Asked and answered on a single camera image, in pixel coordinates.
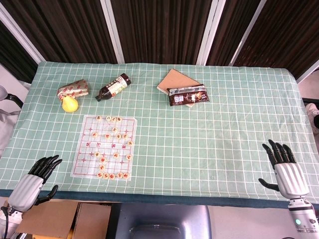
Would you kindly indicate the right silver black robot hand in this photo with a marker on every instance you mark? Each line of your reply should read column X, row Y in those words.
column 291, row 179

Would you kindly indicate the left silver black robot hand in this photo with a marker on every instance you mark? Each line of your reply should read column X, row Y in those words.
column 26, row 189

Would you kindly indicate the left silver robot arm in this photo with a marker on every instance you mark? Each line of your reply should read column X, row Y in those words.
column 13, row 214

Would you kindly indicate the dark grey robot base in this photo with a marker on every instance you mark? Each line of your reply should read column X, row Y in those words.
column 159, row 221

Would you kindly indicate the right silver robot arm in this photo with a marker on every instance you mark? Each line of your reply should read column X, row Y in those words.
column 301, row 216

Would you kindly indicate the chinese chess board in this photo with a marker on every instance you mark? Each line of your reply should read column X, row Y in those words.
column 86, row 164

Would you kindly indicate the brown cardboard box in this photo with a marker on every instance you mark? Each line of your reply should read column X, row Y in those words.
column 47, row 219
column 92, row 221

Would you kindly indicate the white shoe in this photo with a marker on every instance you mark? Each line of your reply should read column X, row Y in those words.
column 313, row 110

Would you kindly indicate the yellow pear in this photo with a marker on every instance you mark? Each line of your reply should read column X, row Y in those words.
column 69, row 105

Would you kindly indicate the green checked tablecloth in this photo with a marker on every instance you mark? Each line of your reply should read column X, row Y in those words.
column 199, row 137

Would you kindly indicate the gold red wrapped snack pack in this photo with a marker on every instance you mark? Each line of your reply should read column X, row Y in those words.
column 74, row 88

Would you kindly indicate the dark slatted screen panel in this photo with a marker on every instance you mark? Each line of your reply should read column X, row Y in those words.
column 286, row 32
column 15, row 57
column 162, row 30
column 229, row 25
column 69, row 30

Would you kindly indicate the dark brown snack bag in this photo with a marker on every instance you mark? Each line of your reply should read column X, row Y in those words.
column 187, row 97

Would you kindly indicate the dark teal table cover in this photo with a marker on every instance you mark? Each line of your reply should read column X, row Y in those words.
column 159, row 199

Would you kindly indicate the dark brown drink bottle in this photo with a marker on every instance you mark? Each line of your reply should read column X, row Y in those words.
column 113, row 87

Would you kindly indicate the brown cover notebook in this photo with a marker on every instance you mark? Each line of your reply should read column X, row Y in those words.
column 174, row 83

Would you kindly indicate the white screen frame post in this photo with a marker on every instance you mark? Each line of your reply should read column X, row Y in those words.
column 246, row 32
column 307, row 73
column 211, row 31
column 112, row 31
column 22, row 37

